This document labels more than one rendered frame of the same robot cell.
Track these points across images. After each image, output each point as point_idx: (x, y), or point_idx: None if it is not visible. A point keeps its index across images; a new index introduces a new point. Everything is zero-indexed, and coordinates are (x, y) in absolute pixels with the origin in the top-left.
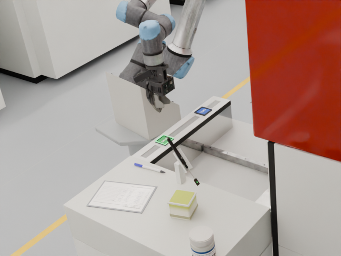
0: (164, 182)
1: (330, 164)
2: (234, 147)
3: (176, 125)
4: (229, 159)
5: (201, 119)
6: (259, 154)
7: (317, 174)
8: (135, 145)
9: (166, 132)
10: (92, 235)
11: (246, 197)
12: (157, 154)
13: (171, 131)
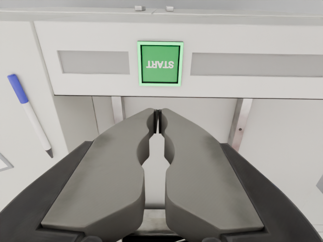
0: (33, 168)
1: None
2: (276, 112)
3: (255, 38)
4: (231, 129)
5: (306, 89)
6: (261, 153)
7: None
8: None
9: (203, 35)
10: None
11: (159, 181)
12: (94, 90)
13: (217, 45)
